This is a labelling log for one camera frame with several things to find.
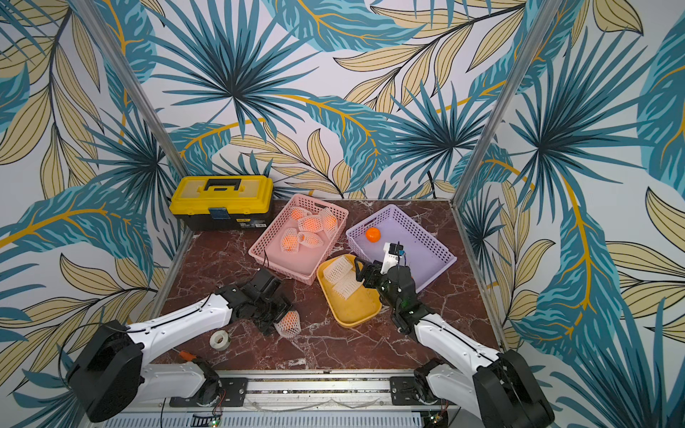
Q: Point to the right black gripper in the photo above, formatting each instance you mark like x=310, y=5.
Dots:
x=375, y=274

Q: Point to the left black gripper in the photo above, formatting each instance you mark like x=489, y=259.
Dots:
x=283, y=308

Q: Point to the white foam net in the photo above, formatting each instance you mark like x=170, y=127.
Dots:
x=337, y=270
x=347, y=286

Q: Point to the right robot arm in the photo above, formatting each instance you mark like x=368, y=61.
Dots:
x=498, y=387

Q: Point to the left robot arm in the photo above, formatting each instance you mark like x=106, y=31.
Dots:
x=117, y=367

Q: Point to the purple perforated basket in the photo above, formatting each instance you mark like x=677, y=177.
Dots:
x=427, y=257

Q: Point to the white tape roll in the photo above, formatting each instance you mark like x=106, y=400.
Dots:
x=220, y=340

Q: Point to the netted orange open end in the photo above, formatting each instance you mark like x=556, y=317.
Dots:
x=310, y=240

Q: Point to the pink perforated basket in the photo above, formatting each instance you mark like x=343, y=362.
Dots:
x=301, y=266

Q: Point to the yellow black toolbox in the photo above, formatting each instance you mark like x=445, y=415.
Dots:
x=220, y=203

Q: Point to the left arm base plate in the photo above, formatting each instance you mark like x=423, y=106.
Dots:
x=228, y=392

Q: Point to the aluminium front rail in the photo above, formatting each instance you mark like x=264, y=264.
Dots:
x=304, y=398

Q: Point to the orange handled screwdriver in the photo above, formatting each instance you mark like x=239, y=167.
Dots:
x=187, y=356

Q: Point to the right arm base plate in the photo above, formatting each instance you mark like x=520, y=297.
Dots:
x=410, y=390

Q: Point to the left aluminium corner post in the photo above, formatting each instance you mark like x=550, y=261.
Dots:
x=105, y=39

